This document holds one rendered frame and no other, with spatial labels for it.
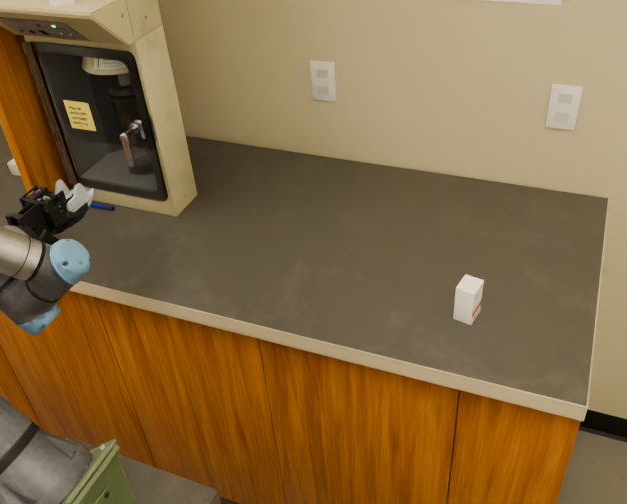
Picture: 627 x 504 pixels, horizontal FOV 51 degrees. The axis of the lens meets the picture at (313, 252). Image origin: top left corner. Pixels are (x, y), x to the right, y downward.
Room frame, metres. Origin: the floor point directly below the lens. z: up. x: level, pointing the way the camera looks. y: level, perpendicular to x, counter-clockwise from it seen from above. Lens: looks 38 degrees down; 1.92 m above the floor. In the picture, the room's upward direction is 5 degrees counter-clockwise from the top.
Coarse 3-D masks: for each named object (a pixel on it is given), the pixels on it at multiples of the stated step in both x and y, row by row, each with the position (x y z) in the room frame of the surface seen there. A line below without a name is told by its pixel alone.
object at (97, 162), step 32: (64, 64) 1.52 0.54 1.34; (96, 64) 1.48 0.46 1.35; (128, 64) 1.44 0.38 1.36; (64, 96) 1.53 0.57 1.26; (96, 96) 1.49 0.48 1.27; (128, 96) 1.45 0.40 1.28; (64, 128) 1.55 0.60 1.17; (96, 128) 1.50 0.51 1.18; (128, 128) 1.46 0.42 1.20; (96, 160) 1.52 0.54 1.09; (128, 192) 1.48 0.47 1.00; (160, 192) 1.44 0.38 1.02
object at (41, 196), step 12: (36, 192) 1.17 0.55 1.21; (48, 192) 1.17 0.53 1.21; (60, 192) 1.16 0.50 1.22; (24, 204) 1.15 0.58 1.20; (36, 204) 1.12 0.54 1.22; (48, 204) 1.12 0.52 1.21; (60, 204) 1.16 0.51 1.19; (12, 216) 1.08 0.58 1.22; (24, 216) 1.08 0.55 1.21; (36, 216) 1.11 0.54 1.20; (48, 216) 1.12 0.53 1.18; (60, 216) 1.15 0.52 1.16; (24, 228) 1.07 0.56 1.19; (36, 228) 1.10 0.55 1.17; (48, 228) 1.12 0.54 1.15; (60, 228) 1.13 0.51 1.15
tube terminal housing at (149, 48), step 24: (144, 0) 1.50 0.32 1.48; (144, 24) 1.48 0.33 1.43; (120, 48) 1.46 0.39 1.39; (144, 48) 1.46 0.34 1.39; (144, 72) 1.45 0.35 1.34; (168, 72) 1.53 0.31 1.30; (144, 96) 1.45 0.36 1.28; (168, 96) 1.51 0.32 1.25; (168, 120) 1.49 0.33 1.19; (168, 144) 1.47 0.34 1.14; (168, 168) 1.45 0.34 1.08; (96, 192) 1.55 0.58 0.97; (168, 192) 1.44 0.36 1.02; (192, 192) 1.52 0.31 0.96
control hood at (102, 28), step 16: (0, 0) 1.48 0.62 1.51; (16, 0) 1.47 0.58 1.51; (32, 0) 1.46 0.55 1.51; (48, 0) 1.45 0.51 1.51; (80, 0) 1.43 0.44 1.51; (96, 0) 1.42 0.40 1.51; (112, 0) 1.41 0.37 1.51; (0, 16) 1.47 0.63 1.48; (16, 16) 1.44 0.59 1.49; (32, 16) 1.42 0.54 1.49; (48, 16) 1.39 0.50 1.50; (64, 16) 1.37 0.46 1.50; (80, 16) 1.35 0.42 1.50; (96, 16) 1.35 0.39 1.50; (112, 16) 1.39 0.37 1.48; (128, 16) 1.44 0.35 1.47; (16, 32) 1.53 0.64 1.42; (80, 32) 1.42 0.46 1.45; (96, 32) 1.40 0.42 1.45; (112, 32) 1.38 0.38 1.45; (128, 32) 1.43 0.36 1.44
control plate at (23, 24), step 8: (8, 24) 1.50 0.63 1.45; (16, 24) 1.48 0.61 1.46; (24, 24) 1.47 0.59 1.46; (32, 24) 1.46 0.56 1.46; (40, 24) 1.44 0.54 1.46; (48, 24) 1.43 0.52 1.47; (56, 24) 1.42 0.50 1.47; (64, 24) 1.40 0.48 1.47; (24, 32) 1.52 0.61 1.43; (40, 32) 1.49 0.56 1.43; (48, 32) 1.47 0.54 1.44; (56, 32) 1.46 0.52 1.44; (64, 32) 1.45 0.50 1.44; (72, 32) 1.43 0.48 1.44; (88, 40) 1.45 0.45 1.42
